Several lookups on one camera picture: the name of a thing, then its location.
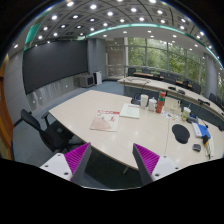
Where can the white green cup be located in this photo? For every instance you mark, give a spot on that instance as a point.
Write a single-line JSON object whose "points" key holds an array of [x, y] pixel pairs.
{"points": [[185, 114]]}

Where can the pink red magazine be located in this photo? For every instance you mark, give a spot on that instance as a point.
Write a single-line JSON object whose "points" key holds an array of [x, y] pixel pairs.
{"points": [[105, 120]]}

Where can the long curved back desk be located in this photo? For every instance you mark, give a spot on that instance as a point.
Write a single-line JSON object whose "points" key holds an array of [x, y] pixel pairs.
{"points": [[174, 91]]}

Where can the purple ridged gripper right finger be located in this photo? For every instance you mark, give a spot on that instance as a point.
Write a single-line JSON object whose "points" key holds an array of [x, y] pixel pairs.
{"points": [[151, 166]]}

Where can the white standing card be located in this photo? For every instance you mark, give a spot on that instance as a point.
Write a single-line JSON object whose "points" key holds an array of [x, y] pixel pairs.
{"points": [[172, 105]]}

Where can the large dark wall screen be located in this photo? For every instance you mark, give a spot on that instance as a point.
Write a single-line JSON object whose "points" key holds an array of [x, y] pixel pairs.
{"points": [[53, 61]]}

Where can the white paper booklet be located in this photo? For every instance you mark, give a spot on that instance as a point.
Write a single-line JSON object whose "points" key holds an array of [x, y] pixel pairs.
{"points": [[130, 110]]}

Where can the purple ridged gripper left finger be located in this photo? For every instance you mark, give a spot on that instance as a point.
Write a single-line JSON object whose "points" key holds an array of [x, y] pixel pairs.
{"points": [[69, 166]]}

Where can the red green tall bottle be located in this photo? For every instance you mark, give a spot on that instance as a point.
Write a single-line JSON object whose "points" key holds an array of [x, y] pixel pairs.
{"points": [[160, 102]]}

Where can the black round mouse pad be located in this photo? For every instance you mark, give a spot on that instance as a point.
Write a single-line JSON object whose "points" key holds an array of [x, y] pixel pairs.
{"points": [[181, 133]]}

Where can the white paper cup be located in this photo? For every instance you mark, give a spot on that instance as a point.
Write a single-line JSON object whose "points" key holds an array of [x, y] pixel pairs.
{"points": [[143, 101]]}

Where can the white lidded jar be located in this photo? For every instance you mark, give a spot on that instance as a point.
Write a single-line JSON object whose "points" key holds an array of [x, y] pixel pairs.
{"points": [[152, 104]]}

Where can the grey box cabinet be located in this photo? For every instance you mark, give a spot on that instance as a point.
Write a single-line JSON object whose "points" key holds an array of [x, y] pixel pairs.
{"points": [[86, 81]]}

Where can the black office chair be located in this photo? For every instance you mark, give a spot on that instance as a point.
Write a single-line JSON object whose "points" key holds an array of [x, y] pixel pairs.
{"points": [[55, 136]]}

